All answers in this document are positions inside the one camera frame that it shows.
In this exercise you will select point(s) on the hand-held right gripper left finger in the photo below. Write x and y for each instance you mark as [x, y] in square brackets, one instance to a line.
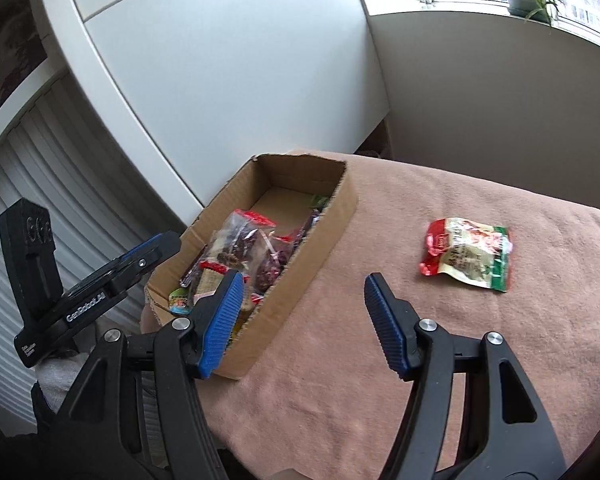
[222, 325]

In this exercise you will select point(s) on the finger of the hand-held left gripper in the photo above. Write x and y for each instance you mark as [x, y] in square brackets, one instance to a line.
[160, 247]

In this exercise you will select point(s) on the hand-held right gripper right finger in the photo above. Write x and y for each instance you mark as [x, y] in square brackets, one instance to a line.
[385, 320]

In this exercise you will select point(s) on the clear cracker packet red top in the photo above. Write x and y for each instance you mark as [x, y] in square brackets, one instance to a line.
[210, 277]

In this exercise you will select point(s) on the clear snack packet red top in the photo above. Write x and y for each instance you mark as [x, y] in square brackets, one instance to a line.
[235, 245]

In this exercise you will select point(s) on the green red dried fruit packet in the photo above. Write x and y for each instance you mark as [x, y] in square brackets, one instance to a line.
[272, 260]

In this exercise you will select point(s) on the cardboard box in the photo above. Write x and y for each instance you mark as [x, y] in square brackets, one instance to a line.
[300, 285]

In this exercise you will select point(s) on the red white green snack packet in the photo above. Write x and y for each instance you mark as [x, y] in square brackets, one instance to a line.
[460, 255]

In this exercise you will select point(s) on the dark red snack packet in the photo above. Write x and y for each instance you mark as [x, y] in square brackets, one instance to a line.
[305, 227]

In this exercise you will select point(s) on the white slatted shutter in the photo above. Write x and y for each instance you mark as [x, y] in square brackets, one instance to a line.
[55, 170]

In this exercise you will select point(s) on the grey cloth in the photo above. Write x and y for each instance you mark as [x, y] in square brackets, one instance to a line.
[60, 380]

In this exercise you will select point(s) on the white cabinet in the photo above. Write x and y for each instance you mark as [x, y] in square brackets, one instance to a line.
[205, 60]

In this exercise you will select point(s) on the brown patterned curtain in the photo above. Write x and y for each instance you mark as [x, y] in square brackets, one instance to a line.
[5, 35]

